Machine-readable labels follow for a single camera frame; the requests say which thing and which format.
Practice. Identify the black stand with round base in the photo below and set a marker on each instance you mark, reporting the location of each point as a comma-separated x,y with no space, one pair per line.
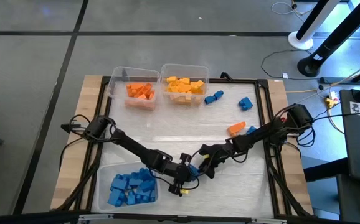
339,34

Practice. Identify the clear plastic bin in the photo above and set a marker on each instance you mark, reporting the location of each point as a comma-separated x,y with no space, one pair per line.
117,77
167,71
105,174

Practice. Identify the orange sloped building block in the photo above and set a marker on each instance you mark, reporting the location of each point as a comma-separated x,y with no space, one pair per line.
236,128

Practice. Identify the yellow building block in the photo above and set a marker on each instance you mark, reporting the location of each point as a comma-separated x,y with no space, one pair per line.
198,83
171,79
184,88
184,81
181,100
198,91
173,89

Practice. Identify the yellow power plug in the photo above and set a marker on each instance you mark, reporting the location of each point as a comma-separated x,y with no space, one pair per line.
331,101

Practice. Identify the small white floor tag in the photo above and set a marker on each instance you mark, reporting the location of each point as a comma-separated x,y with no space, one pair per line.
284,75

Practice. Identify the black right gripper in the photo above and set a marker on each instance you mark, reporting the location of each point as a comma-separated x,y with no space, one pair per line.
217,152

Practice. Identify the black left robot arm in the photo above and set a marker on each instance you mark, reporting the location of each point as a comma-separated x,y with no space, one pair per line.
133,146

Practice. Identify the black desk bar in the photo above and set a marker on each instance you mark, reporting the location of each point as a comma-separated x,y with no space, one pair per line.
326,169

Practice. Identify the white stand with round base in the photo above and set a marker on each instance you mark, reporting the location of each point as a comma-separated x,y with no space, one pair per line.
301,40

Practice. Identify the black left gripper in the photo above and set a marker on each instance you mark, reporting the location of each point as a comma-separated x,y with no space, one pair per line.
178,172

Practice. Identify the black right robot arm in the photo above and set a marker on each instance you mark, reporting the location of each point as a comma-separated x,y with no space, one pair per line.
261,132

